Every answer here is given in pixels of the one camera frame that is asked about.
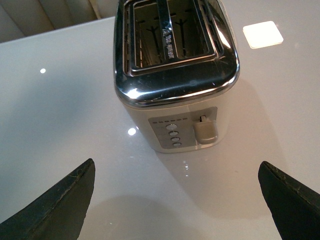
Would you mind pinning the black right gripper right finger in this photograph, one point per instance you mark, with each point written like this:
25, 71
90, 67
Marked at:
295, 208

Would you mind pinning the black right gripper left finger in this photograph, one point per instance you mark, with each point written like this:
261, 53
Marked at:
59, 213

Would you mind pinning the cream toaster lever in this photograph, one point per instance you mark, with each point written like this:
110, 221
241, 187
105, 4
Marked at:
206, 131

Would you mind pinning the cream chrome toaster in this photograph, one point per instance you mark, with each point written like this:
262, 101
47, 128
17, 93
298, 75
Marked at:
174, 61

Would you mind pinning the beige chair left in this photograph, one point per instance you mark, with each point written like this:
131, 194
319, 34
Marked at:
24, 18

